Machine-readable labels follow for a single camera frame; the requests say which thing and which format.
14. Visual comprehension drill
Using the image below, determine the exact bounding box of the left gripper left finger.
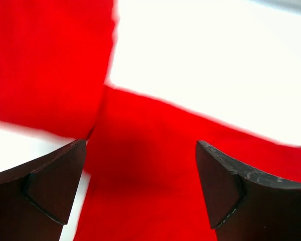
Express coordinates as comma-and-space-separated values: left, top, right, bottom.
0, 140, 86, 241

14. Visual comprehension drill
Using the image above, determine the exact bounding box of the red t-shirt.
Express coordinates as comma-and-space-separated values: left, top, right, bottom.
0, 1, 115, 139
75, 87, 301, 240

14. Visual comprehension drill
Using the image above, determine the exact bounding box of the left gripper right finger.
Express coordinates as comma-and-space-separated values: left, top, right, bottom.
196, 141, 301, 240

